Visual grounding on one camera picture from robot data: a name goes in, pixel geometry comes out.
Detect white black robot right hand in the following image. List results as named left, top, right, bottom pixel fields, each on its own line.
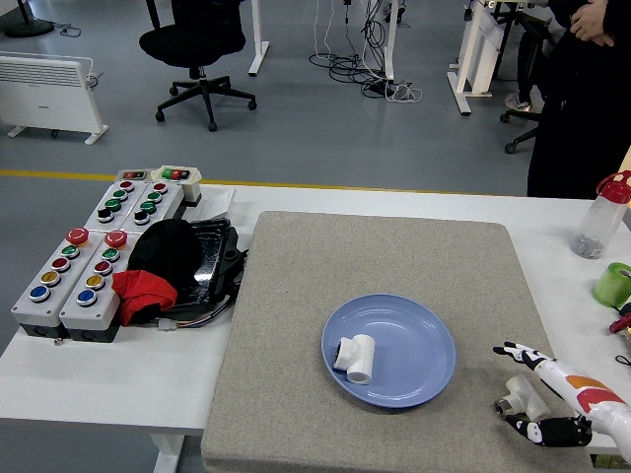
left=492, top=341, right=631, bottom=450

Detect white pipe tee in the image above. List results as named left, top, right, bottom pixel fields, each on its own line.
left=495, top=373, right=551, bottom=421

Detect white pipe tee fitting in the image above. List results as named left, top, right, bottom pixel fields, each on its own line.
left=333, top=333, right=377, bottom=385

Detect blue plate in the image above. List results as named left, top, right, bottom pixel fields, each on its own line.
left=321, top=293, right=457, bottom=409

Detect small red tool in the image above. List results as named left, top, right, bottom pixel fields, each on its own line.
left=609, top=304, right=631, bottom=337

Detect green tape roll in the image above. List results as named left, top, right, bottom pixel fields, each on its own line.
left=592, top=262, right=631, bottom=306

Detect clear bottle, red lid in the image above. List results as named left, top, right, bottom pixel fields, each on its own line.
left=571, top=170, right=631, bottom=260

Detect grey-brown mat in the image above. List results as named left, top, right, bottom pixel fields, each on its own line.
left=200, top=210, right=596, bottom=473

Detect person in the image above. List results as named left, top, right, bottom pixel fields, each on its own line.
left=526, top=0, right=631, bottom=201

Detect black chair base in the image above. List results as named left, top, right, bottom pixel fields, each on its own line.
left=500, top=107, right=541, bottom=155

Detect black power strip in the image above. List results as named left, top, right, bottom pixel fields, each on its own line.
left=362, top=81, right=398, bottom=99

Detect person's hand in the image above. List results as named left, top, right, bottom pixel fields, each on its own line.
left=569, top=0, right=616, bottom=48

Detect black plastic tray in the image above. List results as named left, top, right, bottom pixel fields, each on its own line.
left=170, top=219, right=250, bottom=317

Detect white desk leg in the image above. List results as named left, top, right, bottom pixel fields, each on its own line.
left=247, top=0, right=271, bottom=78
left=382, top=0, right=398, bottom=83

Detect white paper sheet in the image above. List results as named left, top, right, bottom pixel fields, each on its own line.
left=198, top=189, right=238, bottom=221

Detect white table leg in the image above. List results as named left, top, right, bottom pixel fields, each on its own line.
left=150, top=433, right=186, bottom=473

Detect black cloth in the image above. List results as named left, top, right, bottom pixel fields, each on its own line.
left=126, top=219, right=203, bottom=293

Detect red cloth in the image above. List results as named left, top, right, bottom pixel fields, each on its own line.
left=111, top=269, right=178, bottom=327

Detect grey button box, black knob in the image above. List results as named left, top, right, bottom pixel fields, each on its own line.
left=84, top=177, right=152, bottom=234
left=119, top=179, right=186, bottom=234

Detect grey button box, red mushroom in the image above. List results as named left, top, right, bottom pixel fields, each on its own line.
left=10, top=227, right=107, bottom=341
left=58, top=229, right=144, bottom=344

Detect black office chair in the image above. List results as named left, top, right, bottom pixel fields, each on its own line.
left=138, top=0, right=258, bottom=132

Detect white panel heater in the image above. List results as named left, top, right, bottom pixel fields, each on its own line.
left=0, top=52, right=110, bottom=146

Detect black round stand base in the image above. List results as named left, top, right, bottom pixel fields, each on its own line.
left=3, top=0, right=55, bottom=37

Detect white desk frame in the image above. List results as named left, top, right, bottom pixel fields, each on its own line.
left=447, top=0, right=514, bottom=117

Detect black floor cable tangle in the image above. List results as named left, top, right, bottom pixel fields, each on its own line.
left=309, top=0, right=395, bottom=93

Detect white connector, coloured wires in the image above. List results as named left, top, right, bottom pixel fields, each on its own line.
left=157, top=314, right=221, bottom=333

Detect cream switch box, green red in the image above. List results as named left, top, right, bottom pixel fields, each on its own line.
left=149, top=165, right=203, bottom=207

